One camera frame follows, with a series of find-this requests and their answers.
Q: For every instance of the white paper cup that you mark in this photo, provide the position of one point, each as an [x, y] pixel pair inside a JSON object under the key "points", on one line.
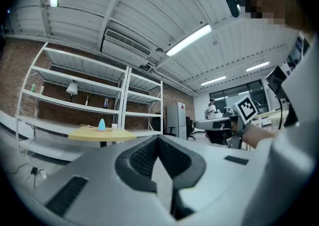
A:
{"points": [[114, 127]]}

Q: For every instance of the dark bottle white label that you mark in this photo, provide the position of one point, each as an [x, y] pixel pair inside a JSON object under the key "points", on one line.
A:
{"points": [[86, 100]]}

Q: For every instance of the white power strip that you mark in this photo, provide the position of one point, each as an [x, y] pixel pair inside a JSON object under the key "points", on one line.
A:
{"points": [[44, 175]]}

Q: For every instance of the person's right forearm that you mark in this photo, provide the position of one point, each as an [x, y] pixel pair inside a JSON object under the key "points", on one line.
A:
{"points": [[259, 136]]}

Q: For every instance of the white shade table lamp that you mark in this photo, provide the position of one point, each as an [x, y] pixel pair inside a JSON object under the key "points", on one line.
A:
{"points": [[72, 88]]}

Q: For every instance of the black office chair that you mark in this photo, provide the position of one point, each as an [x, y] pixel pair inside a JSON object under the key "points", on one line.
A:
{"points": [[170, 130], [190, 127]]}

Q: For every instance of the small white card box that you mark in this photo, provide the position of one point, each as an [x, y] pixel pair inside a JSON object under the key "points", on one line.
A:
{"points": [[42, 89]]}

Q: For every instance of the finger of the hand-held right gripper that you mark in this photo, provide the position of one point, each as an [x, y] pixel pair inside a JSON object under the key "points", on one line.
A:
{"points": [[210, 124]]}

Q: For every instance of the wide white metal shelving unit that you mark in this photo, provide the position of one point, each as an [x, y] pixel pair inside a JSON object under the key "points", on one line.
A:
{"points": [[82, 64]]}

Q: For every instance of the black table pedestal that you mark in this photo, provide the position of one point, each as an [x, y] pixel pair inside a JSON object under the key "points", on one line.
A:
{"points": [[103, 144]]}

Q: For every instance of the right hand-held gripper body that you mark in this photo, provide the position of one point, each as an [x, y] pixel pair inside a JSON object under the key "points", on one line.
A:
{"points": [[245, 109]]}

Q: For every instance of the black head camera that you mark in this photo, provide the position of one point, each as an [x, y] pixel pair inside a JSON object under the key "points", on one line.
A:
{"points": [[233, 4]]}

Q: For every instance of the black power adapter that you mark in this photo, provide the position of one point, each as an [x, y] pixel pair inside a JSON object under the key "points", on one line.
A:
{"points": [[34, 170]]}

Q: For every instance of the narrow white metal shelving unit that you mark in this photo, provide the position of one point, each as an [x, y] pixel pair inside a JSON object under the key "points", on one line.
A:
{"points": [[143, 96]]}

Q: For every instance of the dark soda bottle blue label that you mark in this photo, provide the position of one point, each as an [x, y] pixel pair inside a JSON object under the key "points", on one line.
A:
{"points": [[105, 103]]}

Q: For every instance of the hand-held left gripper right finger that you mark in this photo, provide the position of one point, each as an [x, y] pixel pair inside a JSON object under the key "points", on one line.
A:
{"points": [[179, 162]]}

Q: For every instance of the white ceiling air conditioner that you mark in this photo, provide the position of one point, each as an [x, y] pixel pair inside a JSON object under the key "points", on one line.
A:
{"points": [[124, 48]]}

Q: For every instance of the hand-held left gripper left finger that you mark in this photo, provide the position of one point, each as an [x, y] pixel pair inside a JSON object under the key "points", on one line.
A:
{"points": [[139, 160]]}

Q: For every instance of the large dark window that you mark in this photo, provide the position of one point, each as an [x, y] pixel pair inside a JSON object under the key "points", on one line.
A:
{"points": [[239, 90]]}

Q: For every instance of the green plastic bottle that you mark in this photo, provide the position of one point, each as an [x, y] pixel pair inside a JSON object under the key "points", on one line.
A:
{"points": [[33, 87]]}

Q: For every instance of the black flat panel device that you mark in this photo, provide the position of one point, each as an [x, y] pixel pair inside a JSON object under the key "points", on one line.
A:
{"points": [[279, 82]]}

